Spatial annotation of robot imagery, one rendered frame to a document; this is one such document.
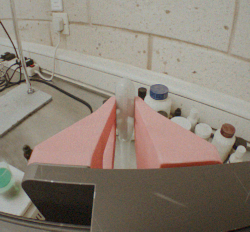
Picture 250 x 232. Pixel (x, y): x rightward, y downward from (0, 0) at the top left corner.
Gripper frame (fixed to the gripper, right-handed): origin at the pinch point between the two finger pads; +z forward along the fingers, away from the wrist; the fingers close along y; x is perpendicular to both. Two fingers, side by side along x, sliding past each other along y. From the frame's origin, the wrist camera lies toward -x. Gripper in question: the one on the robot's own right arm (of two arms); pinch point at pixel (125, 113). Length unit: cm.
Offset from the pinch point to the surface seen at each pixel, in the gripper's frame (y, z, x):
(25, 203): 17.3, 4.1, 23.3
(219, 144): -21.7, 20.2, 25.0
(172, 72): -13.6, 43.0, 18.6
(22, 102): 37, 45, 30
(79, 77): 17, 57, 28
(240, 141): -29.9, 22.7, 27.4
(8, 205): 20.6, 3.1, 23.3
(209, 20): -20.6, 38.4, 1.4
